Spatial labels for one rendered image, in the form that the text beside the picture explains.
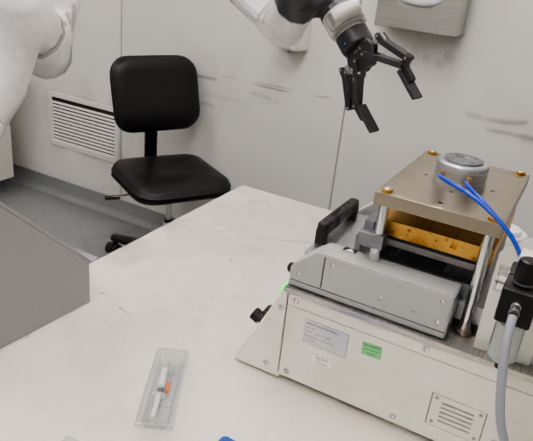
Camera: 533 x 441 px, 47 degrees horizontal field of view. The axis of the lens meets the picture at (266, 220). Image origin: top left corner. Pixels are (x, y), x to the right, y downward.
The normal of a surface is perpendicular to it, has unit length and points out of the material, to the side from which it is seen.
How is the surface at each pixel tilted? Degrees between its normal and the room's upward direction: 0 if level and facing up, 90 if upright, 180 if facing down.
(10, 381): 0
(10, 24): 110
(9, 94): 86
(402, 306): 90
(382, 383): 90
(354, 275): 90
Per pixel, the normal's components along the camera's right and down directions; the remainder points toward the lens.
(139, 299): 0.10, -0.91
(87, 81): -0.48, 0.31
